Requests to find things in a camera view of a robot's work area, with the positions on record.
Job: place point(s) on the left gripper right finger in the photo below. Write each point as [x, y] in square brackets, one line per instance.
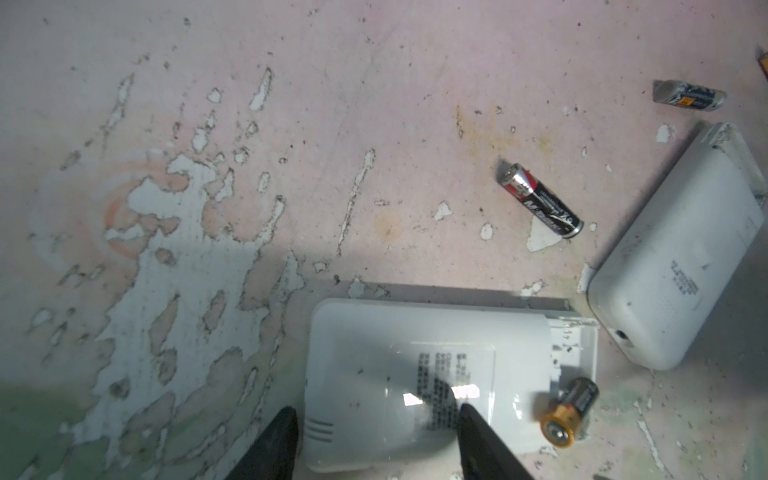
[483, 455]

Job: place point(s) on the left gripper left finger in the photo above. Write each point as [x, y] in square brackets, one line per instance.
[272, 456]

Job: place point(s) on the gold black AA battery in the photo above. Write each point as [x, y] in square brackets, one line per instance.
[561, 424]

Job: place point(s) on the white remote with display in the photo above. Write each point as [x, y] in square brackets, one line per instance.
[385, 380]

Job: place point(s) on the grey white remote control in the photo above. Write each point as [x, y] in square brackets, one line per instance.
[658, 286]

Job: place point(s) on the red black AA battery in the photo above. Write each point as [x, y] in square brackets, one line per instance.
[540, 201]

